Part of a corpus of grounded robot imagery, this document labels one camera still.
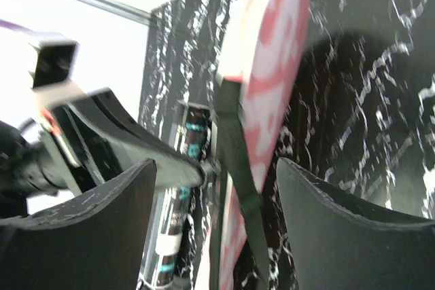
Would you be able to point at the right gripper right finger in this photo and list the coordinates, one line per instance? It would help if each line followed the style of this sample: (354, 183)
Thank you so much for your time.
(340, 241)

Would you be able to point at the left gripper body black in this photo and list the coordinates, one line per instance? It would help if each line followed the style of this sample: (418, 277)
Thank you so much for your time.
(67, 155)

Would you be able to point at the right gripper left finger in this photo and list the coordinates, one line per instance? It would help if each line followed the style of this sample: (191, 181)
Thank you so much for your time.
(93, 241)

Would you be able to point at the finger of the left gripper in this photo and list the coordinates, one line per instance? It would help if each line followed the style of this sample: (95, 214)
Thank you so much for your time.
(103, 113)

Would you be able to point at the black shuttlecock tube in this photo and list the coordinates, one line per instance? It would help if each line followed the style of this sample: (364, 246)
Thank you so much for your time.
(170, 208)

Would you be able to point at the pink sport racket bag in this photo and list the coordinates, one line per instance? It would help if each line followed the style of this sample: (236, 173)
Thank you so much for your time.
(259, 62)

